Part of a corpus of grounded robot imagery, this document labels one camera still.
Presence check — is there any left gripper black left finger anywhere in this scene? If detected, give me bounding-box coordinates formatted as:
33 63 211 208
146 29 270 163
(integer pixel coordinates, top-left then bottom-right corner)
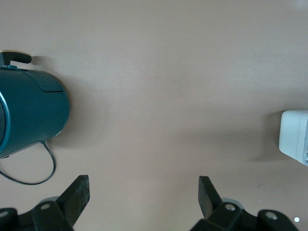
0 175 90 231

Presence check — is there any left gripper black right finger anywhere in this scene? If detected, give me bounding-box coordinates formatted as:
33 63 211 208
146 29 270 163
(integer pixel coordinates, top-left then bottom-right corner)
191 176 298 231

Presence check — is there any dark teal cylindrical bin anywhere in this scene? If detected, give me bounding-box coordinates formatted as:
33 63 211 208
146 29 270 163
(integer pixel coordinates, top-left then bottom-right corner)
0 67 70 158

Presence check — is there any light grey open trash box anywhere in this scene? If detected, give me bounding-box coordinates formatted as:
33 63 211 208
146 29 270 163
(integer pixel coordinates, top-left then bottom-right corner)
278 110 308 167

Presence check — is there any black bin foot pedal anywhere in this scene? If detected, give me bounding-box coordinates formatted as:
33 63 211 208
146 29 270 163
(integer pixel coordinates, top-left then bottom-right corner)
0 50 32 67

